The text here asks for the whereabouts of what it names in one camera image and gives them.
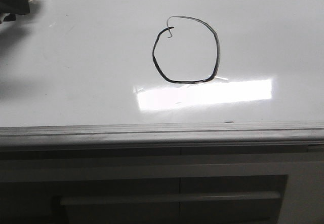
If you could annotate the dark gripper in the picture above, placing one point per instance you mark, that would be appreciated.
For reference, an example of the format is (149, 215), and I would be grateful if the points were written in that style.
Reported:
(11, 8)

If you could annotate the white whiteboard surface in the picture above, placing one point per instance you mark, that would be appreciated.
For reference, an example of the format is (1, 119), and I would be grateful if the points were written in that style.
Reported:
(88, 62)

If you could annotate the grey cabinet with recessed panel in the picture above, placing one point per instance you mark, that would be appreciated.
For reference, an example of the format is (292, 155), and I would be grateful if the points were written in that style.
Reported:
(33, 183)

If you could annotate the grey aluminium whiteboard frame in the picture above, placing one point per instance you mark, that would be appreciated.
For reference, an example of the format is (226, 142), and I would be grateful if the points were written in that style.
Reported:
(161, 135)

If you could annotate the grey cabinet handle bar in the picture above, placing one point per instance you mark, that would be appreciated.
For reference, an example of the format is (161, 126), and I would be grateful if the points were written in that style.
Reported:
(164, 198)

